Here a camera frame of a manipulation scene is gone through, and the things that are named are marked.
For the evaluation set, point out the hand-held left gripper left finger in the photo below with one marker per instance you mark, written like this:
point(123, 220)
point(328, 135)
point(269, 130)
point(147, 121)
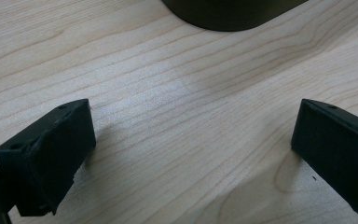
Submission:
point(49, 155)

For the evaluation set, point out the dark rounded tray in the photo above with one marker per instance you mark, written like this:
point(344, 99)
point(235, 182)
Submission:
point(230, 14)

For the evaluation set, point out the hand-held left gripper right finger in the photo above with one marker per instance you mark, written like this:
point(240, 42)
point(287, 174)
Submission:
point(335, 149)

